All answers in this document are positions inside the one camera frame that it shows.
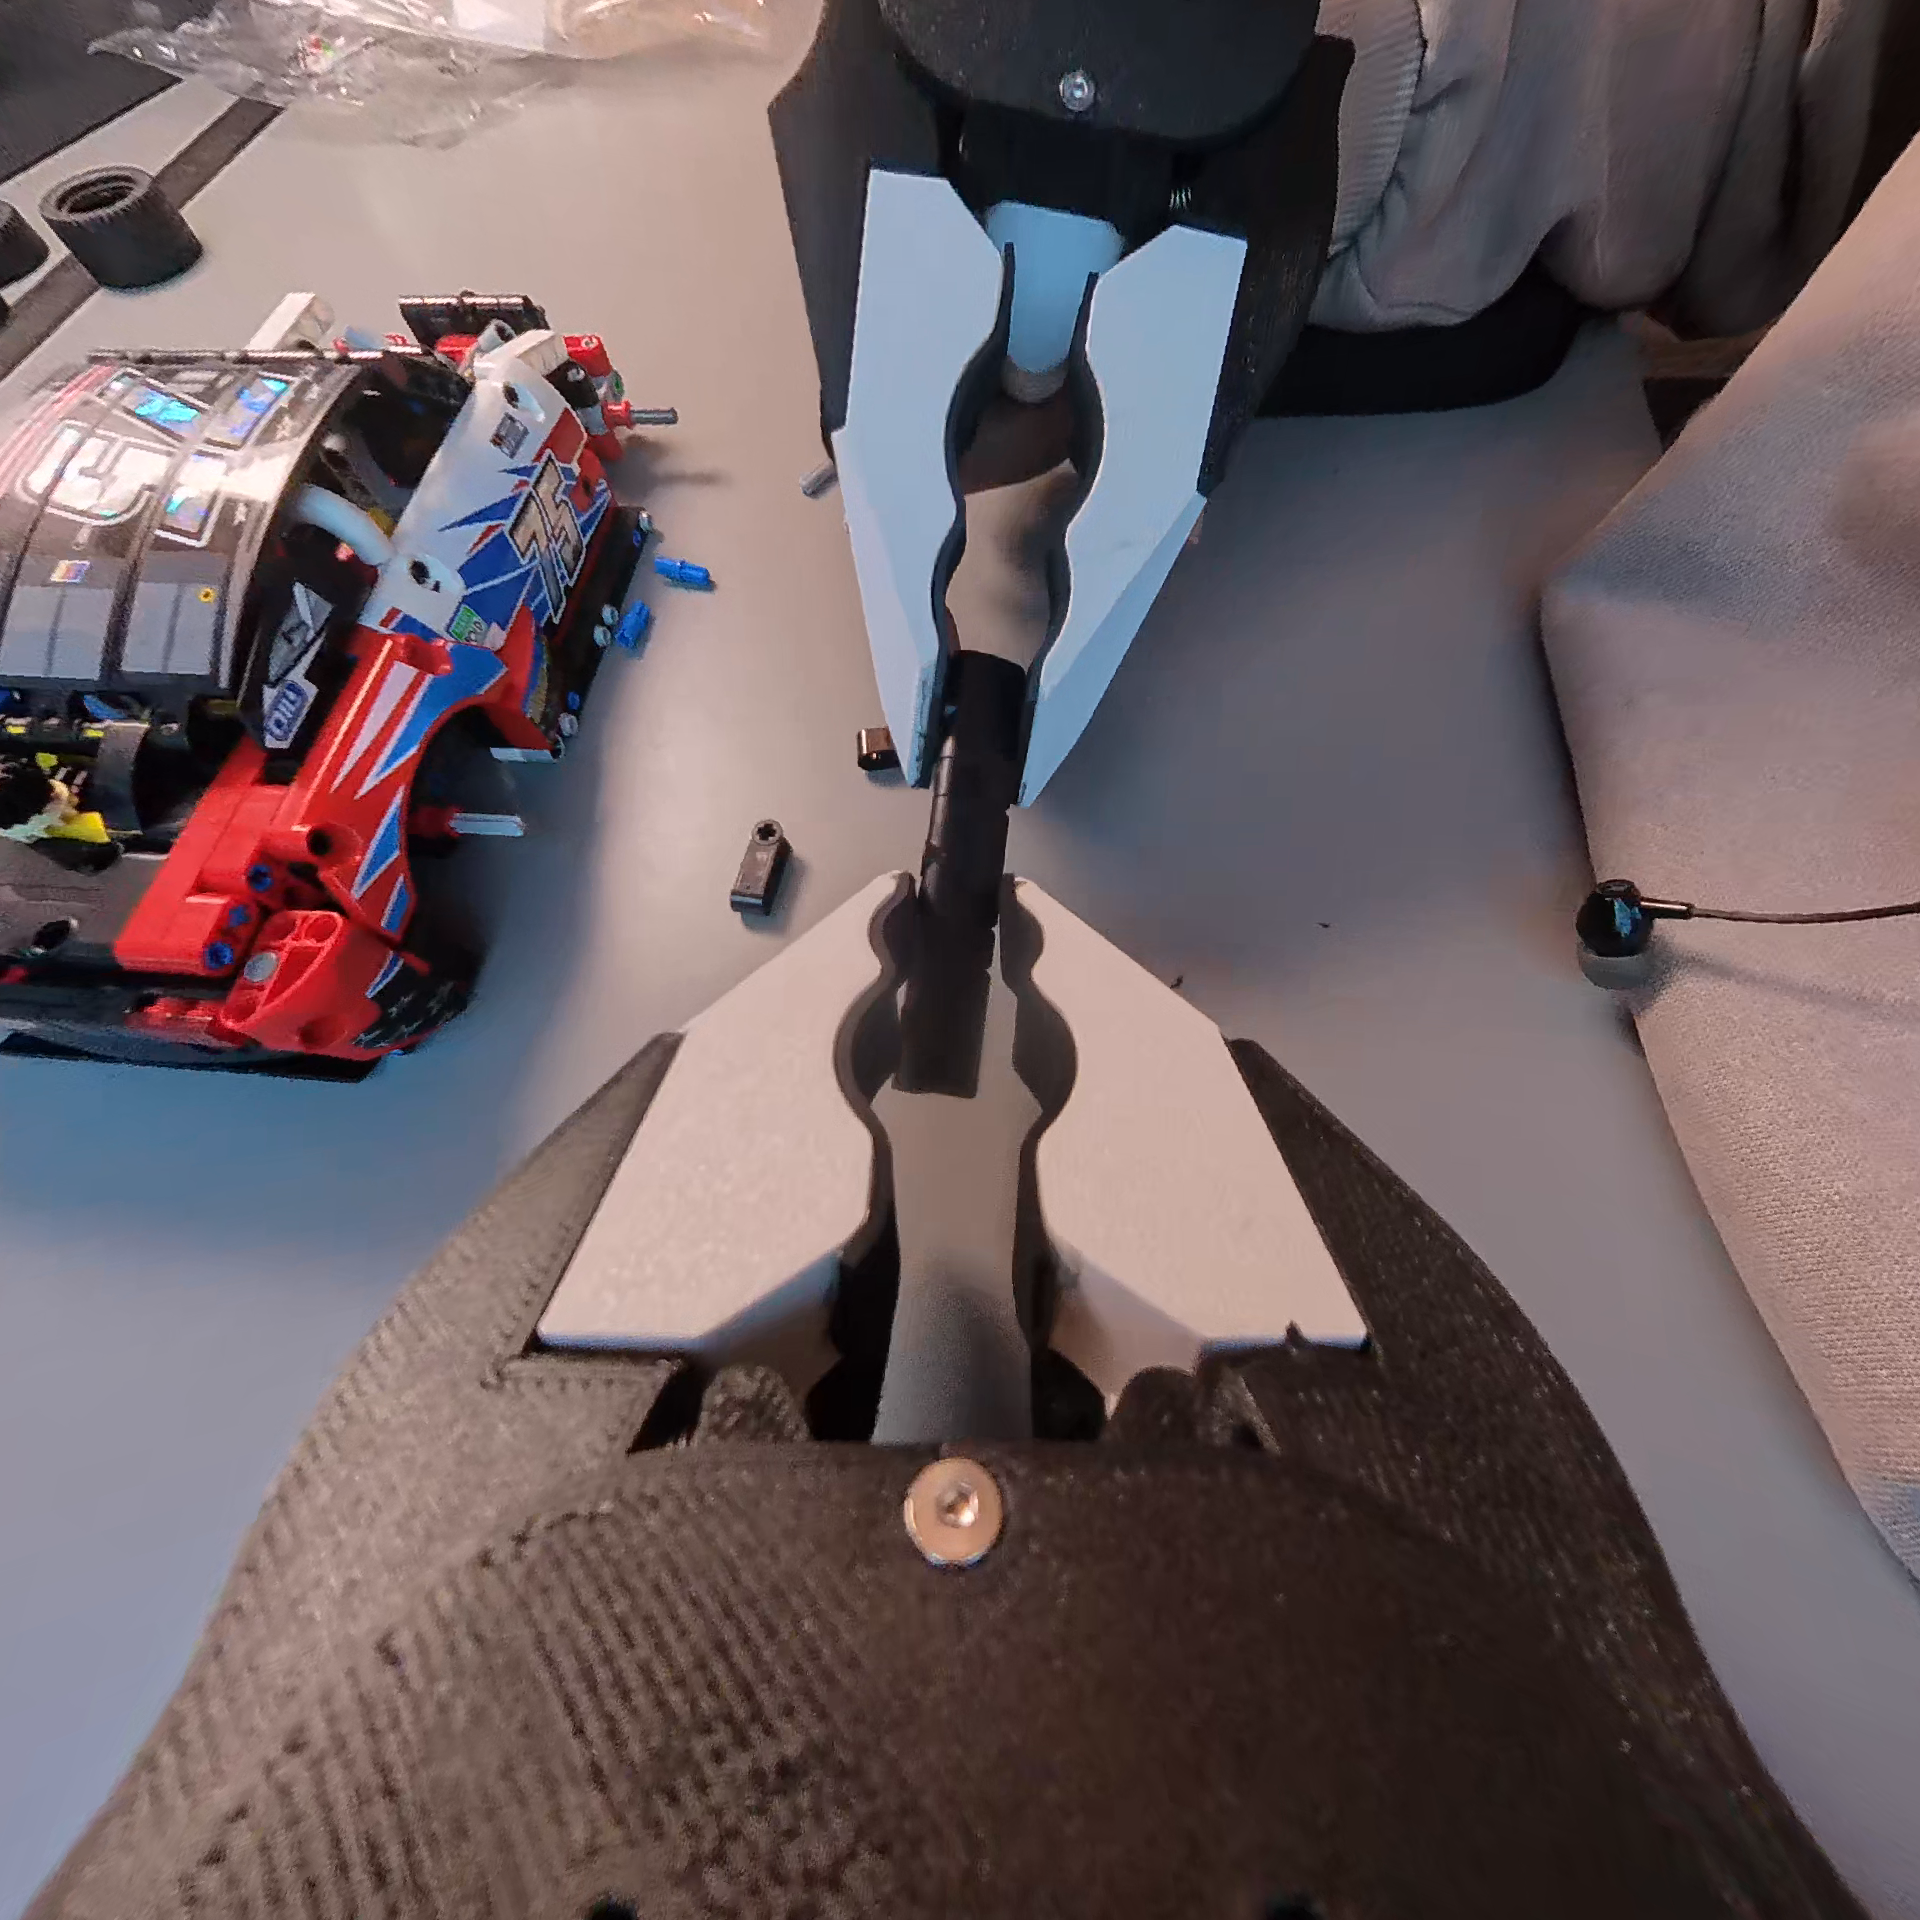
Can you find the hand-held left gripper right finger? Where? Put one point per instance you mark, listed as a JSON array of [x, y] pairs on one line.
[[1186, 1185]]

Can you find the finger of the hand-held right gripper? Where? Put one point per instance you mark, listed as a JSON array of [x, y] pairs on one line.
[[1155, 452], [901, 452]]

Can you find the clear plastic bag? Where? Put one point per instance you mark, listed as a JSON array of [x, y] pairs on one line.
[[452, 60]]

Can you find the person's right forearm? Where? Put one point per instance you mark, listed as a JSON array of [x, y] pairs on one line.
[[1575, 134]]

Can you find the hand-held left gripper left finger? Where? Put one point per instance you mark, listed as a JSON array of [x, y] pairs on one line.
[[721, 1185]]

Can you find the long black lego axle assembly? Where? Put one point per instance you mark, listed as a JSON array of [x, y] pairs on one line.
[[962, 900]]

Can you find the black lego tire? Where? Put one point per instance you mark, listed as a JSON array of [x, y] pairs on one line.
[[20, 247], [120, 233]]

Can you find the blue lego pin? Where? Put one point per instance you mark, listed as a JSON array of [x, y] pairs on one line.
[[634, 626], [685, 569]]

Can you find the small black lego pin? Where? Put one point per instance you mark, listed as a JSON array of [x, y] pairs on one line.
[[877, 748]]

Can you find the red white lego race car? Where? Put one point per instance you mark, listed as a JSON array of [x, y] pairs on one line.
[[299, 674]]

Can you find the black lego axle connector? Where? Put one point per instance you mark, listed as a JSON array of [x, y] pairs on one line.
[[763, 872]]

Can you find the person's beige sweatshirt torso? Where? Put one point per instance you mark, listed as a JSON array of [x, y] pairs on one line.
[[1770, 748]]

